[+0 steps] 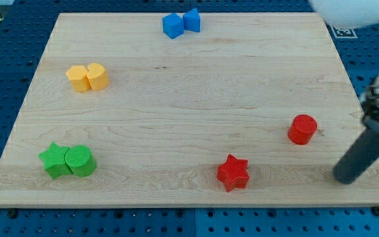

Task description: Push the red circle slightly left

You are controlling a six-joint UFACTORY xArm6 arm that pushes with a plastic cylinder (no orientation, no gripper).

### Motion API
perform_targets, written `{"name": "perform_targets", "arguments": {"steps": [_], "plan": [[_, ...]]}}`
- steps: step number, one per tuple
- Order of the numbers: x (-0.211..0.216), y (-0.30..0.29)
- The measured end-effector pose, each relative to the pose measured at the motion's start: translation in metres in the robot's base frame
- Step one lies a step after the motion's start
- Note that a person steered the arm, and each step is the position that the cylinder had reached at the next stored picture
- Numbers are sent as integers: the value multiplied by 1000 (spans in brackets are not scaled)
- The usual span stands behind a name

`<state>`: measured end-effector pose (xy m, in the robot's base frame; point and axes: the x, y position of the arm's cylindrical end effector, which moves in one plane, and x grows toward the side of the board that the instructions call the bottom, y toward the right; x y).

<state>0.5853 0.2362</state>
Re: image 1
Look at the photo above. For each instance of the red circle block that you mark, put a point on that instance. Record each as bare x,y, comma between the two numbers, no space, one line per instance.
302,129

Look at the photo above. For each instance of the green circle block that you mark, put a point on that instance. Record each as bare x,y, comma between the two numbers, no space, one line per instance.
80,160

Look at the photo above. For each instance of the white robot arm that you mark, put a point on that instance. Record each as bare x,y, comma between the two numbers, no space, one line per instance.
347,13

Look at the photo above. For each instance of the red star block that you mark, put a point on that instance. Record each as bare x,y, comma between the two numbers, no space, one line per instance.
233,173

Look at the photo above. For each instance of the green star block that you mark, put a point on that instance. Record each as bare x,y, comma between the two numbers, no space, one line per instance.
53,159

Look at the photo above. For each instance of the yellow hexagon block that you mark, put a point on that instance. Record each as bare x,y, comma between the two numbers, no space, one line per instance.
77,75

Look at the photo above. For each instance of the blue triangle block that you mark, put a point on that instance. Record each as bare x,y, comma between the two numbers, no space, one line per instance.
192,21

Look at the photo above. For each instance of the blue cube block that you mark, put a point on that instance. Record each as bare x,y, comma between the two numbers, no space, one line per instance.
173,25

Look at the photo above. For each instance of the wooden board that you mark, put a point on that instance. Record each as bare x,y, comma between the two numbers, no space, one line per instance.
175,108

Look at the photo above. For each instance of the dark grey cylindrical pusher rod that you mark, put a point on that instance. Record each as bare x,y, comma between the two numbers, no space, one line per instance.
359,157

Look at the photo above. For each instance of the fiducial marker tag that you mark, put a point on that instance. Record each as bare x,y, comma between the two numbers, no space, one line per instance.
343,33

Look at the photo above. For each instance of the yellow heart block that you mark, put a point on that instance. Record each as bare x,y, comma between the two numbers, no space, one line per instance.
97,76

